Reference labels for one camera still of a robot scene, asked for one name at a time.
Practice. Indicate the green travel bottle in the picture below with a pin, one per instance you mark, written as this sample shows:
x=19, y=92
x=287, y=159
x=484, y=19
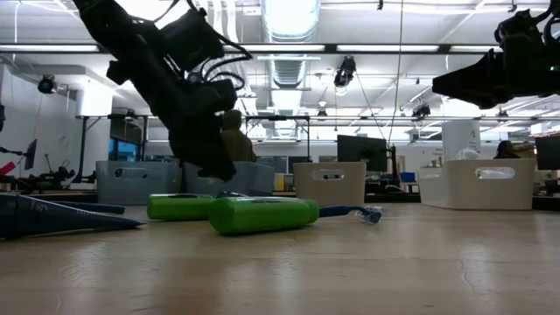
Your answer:
x=262, y=214
x=179, y=207

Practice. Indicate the silver ceiling duct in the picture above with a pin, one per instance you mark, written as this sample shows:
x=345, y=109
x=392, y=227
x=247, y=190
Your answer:
x=291, y=26

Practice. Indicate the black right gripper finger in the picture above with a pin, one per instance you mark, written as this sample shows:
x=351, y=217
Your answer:
x=487, y=100
x=481, y=76

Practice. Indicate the person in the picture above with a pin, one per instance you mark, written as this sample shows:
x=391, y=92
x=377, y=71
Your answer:
x=240, y=146
x=505, y=151

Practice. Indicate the black overhead rig camera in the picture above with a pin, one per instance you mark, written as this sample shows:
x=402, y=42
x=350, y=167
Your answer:
x=345, y=70

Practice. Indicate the dark blue toiletry tube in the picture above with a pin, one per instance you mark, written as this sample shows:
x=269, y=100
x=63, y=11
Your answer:
x=229, y=193
x=52, y=216

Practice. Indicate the black computer monitor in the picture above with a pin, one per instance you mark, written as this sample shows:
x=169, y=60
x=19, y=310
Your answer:
x=30, y=155
x=361, y=153
x=549, y=153

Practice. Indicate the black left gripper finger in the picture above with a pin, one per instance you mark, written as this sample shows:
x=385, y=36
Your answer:
x=219, y=174
x=197, y=151

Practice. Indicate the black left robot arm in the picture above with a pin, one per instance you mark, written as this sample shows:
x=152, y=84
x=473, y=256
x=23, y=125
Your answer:
x=109, y=22

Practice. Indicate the white ceiling column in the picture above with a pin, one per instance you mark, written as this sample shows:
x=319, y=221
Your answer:
x=94, y=100

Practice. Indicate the black background robot arm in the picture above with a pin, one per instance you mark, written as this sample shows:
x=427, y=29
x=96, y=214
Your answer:
x=54, y=177

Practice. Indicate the clear bag of cotton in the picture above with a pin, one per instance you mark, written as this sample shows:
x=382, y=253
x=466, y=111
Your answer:
x=468, y=154
x=494, y=173

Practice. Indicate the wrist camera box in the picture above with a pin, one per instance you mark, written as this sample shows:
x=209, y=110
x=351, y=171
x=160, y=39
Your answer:
x=192, y=39
x=520, y=30

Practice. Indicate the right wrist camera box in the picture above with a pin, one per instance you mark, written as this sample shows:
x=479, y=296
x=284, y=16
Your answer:
x=520, y=30

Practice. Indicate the black metal stand frame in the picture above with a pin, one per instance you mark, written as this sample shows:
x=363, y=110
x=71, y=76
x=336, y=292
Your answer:
x=277, y=117

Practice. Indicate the blue disposable razor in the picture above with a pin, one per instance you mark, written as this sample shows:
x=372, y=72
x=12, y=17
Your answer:
x=96, y=207
x=337, y=211

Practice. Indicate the black ceiling-mounted camera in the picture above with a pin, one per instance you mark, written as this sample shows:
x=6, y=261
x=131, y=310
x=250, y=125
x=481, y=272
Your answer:
x=421, y=110
x=194, y=78
x=46, y=84

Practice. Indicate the dark grey plastic bin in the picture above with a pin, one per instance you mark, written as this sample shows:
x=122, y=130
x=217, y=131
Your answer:
x=254, y=184
x=149, y=188

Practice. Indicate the white plastic bin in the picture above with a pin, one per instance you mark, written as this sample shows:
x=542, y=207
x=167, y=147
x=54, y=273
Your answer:
x=459, y=192

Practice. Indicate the white column with label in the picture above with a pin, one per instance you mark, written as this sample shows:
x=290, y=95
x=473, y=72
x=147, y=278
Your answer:
x=459, y=140

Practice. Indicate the light grey plastic bin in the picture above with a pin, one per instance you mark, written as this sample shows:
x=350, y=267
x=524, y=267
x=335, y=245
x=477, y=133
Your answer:
x=328, y=192

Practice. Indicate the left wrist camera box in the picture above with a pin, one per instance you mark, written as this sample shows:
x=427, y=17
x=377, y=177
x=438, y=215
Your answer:
x=192, y=39

